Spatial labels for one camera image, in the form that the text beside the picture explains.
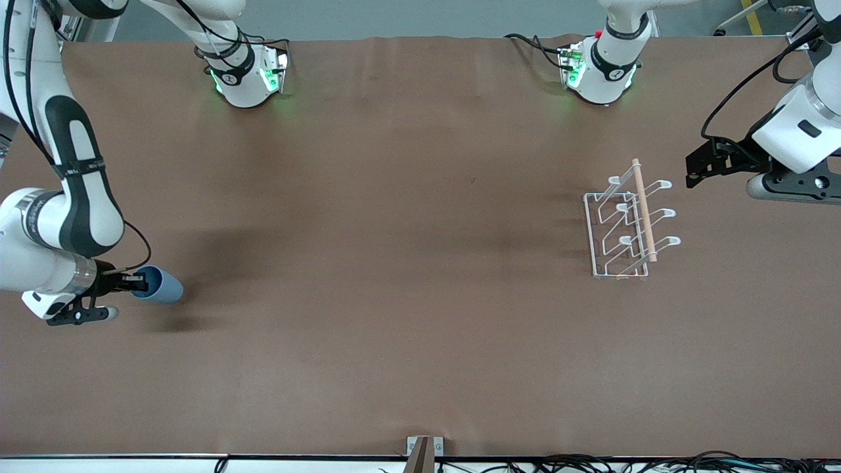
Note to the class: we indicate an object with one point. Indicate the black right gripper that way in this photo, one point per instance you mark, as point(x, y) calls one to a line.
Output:
point(107, 283)

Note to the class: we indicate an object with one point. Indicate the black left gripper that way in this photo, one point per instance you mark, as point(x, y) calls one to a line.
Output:
point(737, 157)

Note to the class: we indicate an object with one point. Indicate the blue cup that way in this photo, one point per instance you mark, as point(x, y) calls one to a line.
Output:
point(161, 286)

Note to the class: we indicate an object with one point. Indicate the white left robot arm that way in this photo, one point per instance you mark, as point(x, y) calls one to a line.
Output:
point(798, 121)

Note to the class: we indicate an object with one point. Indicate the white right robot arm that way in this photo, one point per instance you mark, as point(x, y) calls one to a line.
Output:
point(79, 197)

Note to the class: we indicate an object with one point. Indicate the brown table cover sheet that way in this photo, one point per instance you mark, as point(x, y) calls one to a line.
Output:
point(394, 295)

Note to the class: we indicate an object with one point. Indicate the aluminium frame profile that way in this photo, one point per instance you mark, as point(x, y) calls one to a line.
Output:
point(798, 39)

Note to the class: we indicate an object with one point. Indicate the metal bracket with brown post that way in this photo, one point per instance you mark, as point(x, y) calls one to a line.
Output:
point(424, 453)

